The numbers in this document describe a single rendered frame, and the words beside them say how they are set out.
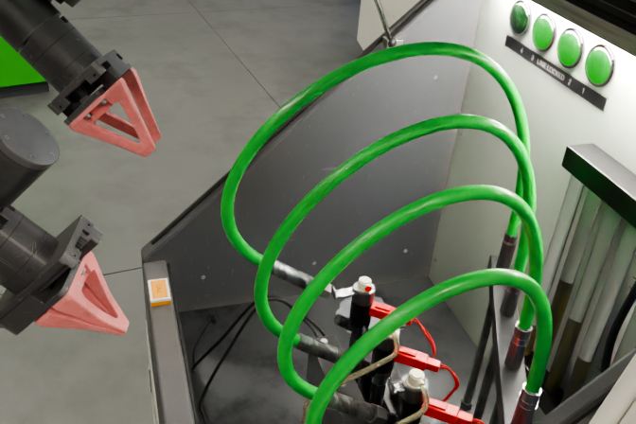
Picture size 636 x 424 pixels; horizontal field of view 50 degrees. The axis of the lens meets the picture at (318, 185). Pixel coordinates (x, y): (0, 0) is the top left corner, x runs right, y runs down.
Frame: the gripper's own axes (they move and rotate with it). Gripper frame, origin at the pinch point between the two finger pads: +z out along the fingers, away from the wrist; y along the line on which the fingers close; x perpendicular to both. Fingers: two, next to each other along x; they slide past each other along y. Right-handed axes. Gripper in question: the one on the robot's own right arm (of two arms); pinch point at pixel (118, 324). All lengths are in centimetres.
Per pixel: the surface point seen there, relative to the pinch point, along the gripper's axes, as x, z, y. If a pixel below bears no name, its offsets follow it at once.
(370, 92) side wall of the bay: 52, 19, 21
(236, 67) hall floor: 370, 72, -94
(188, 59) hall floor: 381, 50, -116
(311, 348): 8.4, 20.7, 5.5
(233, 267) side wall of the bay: 47, 26, -16
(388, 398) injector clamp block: 12.5, 37.0, 4.2
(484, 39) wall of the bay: 54, 24, 40
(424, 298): -5.8, 12.3, 24.7
